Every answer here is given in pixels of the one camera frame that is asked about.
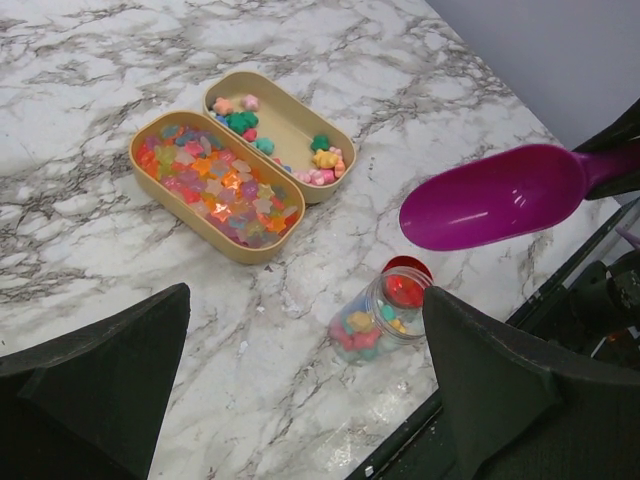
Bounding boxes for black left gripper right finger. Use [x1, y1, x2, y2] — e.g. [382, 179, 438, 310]
[423, 287, 639, 479]

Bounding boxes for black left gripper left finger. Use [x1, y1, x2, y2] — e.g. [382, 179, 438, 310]
[1, 283, 190, 479]

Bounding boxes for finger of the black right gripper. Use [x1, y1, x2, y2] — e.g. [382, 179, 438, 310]
[573, 99, 640, 153]
[585, 172, 640, 200]

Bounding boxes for purple plastic scoop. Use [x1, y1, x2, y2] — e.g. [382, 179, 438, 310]
[399, 140, 639, 251]

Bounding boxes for beige tray translucent star candies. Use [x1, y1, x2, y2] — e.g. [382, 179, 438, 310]
[129, 111, 305, 265]

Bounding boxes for beige tray opaque star candies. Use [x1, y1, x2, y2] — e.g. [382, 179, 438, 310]
[202, 71, 356, 204]

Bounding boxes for clear plastic cup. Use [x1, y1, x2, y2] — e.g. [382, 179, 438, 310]
[328, 267, 433, 364]

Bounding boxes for red round lid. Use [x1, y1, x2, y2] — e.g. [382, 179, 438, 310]
[383, 256, 433, 308]

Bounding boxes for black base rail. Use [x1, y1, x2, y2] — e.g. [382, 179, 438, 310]
[353, 201, 639, 479]

